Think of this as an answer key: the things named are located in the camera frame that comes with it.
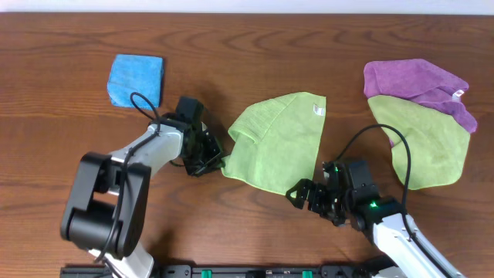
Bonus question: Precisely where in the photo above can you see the green microfiber cloth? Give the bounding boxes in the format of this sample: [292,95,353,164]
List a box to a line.
[222,92,327,195]

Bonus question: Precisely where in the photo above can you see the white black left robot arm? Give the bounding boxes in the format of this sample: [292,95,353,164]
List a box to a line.
[59,118,222,277]

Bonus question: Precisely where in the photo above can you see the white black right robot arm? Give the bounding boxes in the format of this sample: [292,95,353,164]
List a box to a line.
[286,161,463,277]

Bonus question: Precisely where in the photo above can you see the folded blue cloth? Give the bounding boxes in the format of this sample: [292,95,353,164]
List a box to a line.
[107,54,164,107]

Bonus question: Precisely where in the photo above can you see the purple microfiber cloth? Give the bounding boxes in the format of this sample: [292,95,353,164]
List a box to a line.
[364,59,478,134]

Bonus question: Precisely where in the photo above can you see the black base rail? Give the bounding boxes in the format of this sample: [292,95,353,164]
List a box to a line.
[59,264,410,278]

